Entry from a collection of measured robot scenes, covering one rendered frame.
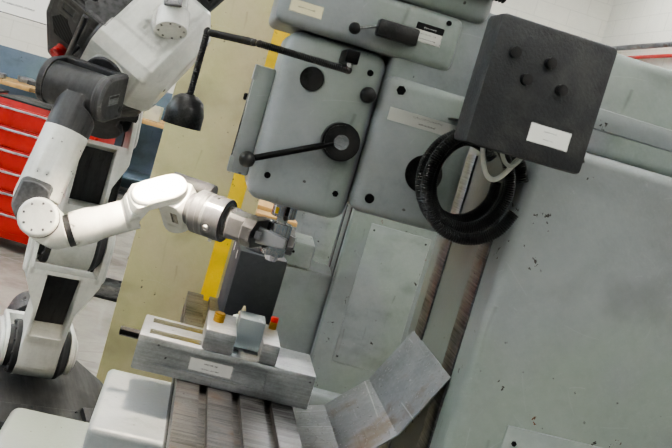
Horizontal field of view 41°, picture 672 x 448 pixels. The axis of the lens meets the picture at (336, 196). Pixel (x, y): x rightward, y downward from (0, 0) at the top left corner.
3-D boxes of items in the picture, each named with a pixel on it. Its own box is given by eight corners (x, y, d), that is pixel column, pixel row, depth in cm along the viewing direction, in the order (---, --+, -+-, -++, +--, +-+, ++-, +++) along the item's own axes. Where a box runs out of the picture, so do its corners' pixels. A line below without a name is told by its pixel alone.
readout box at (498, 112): (466, 142, 141) (506, 10, 139) (451, 138, 150) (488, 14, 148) (583, 176, 144) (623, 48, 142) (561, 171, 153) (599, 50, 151)
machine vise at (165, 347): (129, 368, 172) (145, 313, 171) (137, 345, 187) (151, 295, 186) (307, 410, 177) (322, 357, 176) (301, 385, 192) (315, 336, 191)
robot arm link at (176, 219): (195, 217, 175) (145, 199, 179) (202, 249, 184) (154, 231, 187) (223, 176, 182) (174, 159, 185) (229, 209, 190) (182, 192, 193)
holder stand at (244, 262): (220, 322, 223) (242, 245, 221) (217, 300, 245) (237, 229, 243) (267, 333, 225) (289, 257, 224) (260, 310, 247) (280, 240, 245)
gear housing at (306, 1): (274, 19, 160) (289, -36, 159) (266, 27, 184) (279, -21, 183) (451, 73, 165) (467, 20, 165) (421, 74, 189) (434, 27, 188)
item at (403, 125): (349, 210, 166) (389, 72, 164) (332, 193, 190) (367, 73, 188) (446, 236, 169) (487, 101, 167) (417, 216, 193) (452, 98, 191)
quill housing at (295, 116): (243, 197, 165) (291, 25, 162) (240, 184, 185) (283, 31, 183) (343, 223, 168) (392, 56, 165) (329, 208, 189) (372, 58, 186)
